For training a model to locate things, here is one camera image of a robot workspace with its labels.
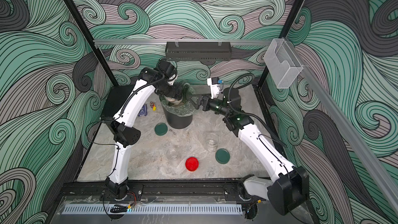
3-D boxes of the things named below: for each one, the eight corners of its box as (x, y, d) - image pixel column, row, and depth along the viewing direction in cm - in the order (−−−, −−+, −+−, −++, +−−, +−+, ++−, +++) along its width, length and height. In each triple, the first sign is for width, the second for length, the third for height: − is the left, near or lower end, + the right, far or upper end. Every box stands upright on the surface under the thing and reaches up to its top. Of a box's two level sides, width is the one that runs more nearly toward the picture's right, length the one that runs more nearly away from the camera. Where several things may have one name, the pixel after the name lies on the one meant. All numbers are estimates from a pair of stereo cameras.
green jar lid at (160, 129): (154, 135, 95) (153, 134, 94) (156, 124, 101) (155, 122, 99) (166, 135, 95) (166, 134, 94) (168, 124, 101) (167, 122, 99)
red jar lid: (183, 166, 83) (183, 165, 82) (190, 156, 87) (190, 154, 85) (194, 174, 81) (194, 173, 79) (200, 162, 84) (200, 161, 83)
